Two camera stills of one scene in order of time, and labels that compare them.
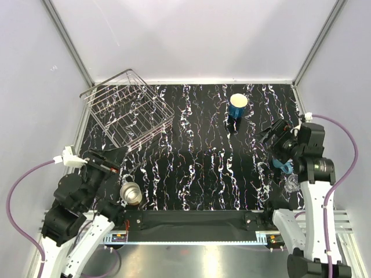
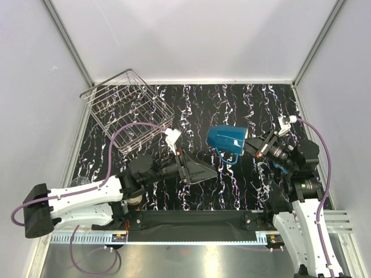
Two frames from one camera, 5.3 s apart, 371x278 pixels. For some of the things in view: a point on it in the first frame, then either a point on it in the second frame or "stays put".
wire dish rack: x=127 y=111 stays put
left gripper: x=111 y=162 → x=191 y=171
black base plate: x=196 y=225 stays put
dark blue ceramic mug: x=238 y=102 → x=229 y=142
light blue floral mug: x=286 y=167 stays put
